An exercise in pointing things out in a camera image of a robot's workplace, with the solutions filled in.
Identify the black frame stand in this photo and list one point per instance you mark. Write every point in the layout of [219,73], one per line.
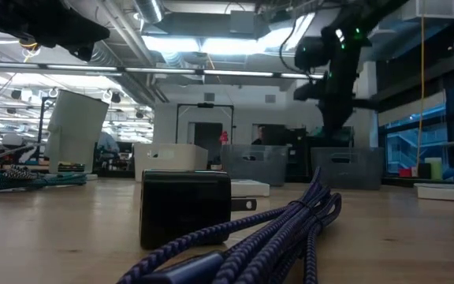
[205,105]

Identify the long ceiling light bar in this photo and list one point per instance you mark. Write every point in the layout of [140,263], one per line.
[152,71]

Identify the person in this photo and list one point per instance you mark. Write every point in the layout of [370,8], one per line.
[259,136]
[108,144]

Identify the white box with black print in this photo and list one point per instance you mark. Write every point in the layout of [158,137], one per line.
[250,188]

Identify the small red box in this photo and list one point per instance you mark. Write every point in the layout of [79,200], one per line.
[405,173]

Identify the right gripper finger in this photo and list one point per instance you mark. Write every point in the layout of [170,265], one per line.
[344,122]
[327,122]

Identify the black charger cube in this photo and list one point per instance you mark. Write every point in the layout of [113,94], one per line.
[183,209]

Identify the grey translucent bin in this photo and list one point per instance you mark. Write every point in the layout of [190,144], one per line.
[347,167]
[256,165]

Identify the teal pen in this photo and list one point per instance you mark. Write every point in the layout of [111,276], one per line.
[22,182]

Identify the green cylinder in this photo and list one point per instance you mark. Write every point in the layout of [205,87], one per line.
[434,169]

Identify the white plastic bin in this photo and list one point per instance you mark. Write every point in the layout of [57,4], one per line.
[170,161]

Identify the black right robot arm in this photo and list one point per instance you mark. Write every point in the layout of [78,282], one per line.
[369,19]

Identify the white cup with ball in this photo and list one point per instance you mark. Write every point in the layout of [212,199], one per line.
[77,130]

